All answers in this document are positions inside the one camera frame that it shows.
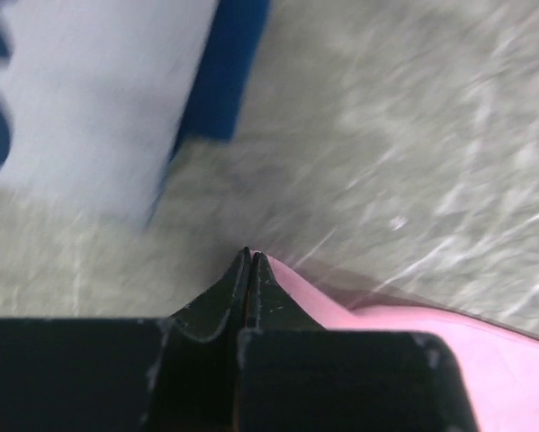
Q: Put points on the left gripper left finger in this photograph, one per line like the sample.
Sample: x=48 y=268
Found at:
x=176 y=373

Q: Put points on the folded blue printed t shirt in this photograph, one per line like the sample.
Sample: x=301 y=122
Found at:
x=96 y=97

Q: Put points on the pink t shirt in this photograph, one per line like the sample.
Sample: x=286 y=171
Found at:
x=500 y=367

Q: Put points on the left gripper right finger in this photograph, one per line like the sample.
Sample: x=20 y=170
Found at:
x=295 y=375

